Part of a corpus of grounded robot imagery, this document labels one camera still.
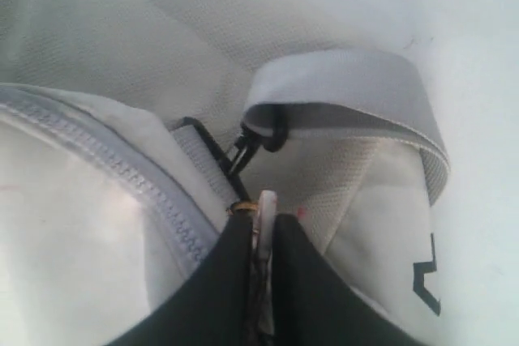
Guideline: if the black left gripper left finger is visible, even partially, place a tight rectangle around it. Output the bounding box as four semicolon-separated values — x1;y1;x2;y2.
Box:
111;215;252;346

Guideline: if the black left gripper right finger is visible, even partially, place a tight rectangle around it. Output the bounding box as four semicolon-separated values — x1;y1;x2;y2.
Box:
272;214;418;346

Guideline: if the white grey duffel bag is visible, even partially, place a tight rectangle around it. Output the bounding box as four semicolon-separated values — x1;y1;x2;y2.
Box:
1;0;449;345

